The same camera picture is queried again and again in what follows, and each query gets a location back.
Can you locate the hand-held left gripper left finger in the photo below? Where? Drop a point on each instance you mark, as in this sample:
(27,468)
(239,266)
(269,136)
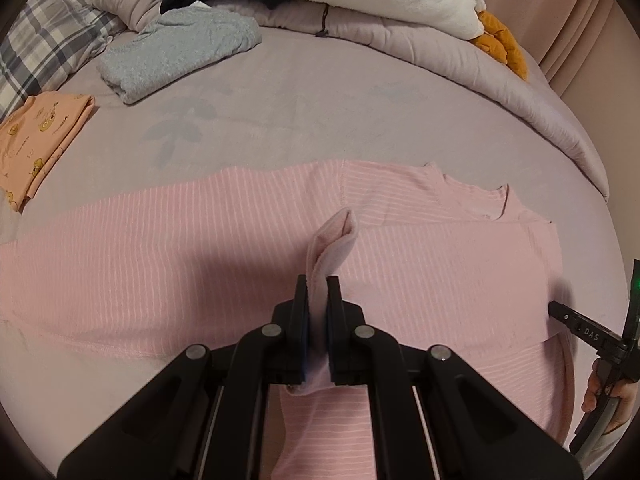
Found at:
(301,310)

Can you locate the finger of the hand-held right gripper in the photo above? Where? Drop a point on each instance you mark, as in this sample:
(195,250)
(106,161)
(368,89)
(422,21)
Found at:
(580,326)

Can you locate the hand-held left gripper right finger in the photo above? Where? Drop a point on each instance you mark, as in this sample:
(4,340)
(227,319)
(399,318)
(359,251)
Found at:
(332,310)

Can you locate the pink striped shirt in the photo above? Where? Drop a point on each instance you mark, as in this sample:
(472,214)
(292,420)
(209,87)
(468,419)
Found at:
(150,260)

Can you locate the person's right hand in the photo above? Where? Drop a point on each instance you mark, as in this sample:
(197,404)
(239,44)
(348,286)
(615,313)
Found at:
(595,385)

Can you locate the mauve bed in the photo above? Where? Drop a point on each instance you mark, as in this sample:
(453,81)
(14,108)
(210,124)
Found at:
(325,110)

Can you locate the mauve duvet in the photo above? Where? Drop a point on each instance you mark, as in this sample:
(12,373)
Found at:
(425,55)

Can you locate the grey folded sweater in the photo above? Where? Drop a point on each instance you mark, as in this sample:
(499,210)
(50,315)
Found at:
(175,50)

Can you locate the pink upholstered headboard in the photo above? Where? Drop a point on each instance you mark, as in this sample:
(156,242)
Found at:
(575,35)

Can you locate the orange plush toy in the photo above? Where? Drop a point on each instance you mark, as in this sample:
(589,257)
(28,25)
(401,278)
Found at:
(502,40)

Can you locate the orange printed folded garment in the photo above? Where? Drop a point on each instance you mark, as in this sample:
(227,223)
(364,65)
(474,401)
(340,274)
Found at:
(37,135)

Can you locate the grey plaid pillow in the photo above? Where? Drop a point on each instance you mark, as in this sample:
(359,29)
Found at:
(45,40)

